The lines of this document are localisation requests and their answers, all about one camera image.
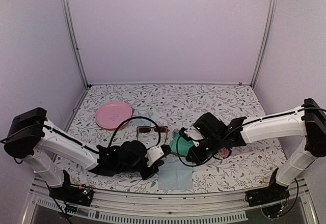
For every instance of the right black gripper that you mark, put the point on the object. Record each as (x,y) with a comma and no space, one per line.
(197,158)

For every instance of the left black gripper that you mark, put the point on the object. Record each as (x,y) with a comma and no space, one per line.
(154,170)

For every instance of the grey glasses case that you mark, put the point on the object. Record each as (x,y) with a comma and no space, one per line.
(183,146)

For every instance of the pink sunglasses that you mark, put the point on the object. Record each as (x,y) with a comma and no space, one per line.
(223,153)

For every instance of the large blue cleaning cloth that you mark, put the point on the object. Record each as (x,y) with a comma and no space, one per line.
(173,175)

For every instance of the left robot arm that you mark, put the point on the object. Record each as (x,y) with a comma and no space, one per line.
(32,135)

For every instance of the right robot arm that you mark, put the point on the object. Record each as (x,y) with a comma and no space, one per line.
(209,134)

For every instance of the brown sunglasses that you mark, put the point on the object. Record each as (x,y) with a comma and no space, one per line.
(148,129)

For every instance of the small blue cleaning cloth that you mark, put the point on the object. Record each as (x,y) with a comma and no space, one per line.
(146,114)

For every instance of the pink plate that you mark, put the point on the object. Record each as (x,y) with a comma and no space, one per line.
(110,115)

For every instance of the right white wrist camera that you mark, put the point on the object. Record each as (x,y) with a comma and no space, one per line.
(191,135)

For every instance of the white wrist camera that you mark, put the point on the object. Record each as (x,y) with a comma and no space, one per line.
(191,135)
(157,152)

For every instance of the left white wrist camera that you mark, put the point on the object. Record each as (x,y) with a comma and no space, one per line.
(157,152)

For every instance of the front aluminium rail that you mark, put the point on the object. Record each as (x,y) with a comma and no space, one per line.
(123,207)

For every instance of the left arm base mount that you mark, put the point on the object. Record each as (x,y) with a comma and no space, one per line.
(81,195)

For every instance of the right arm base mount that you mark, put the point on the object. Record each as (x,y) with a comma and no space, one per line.
(272,193)

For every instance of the right aluminium frame post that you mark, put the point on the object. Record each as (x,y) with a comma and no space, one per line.
(263,46)

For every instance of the aluminium frame post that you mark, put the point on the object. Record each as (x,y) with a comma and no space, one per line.
(73,41)
(263,46)

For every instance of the left aluminium frame post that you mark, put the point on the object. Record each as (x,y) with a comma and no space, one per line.
(73,41)

